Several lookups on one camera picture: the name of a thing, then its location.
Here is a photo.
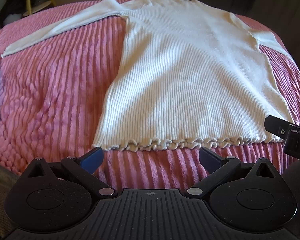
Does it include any white ribbed knit sweater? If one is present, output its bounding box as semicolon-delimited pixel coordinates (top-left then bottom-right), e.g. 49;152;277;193
4;0;293;151

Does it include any pink ribbed plush bedspread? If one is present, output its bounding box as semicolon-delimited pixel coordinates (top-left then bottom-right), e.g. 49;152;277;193
0;0;300;191

